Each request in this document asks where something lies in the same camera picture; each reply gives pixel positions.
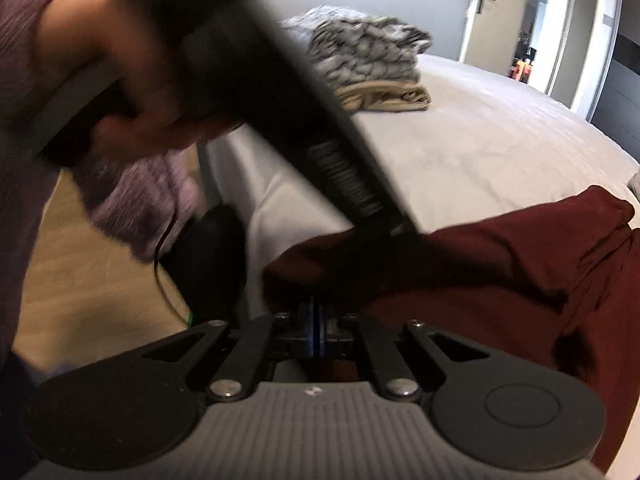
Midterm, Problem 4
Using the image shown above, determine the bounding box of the grey pillow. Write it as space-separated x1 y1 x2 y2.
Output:
627 172 640 194

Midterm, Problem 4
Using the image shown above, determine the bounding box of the grey bed sheet mattress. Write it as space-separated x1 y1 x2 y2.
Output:
202 52 640 461

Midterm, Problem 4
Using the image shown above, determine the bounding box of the person's left hand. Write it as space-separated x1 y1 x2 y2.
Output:
36 0 238 162

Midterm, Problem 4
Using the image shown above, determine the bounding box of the tan striped folded garment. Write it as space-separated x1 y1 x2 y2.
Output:
334 80 432 114

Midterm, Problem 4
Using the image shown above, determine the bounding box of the dark red sweater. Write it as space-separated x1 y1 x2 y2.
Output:
262 186 639 469

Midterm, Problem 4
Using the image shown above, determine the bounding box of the black cable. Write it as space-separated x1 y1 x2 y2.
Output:
152 194 196 328

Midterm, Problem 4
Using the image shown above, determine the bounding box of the white open door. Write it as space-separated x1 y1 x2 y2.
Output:
459 0 526 76

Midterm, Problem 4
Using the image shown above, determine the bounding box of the grey striped folded garment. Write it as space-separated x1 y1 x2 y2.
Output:
280 6 433 89

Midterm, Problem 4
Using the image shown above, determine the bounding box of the black sliding wardrobe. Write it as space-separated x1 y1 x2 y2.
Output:
591 0 640 159

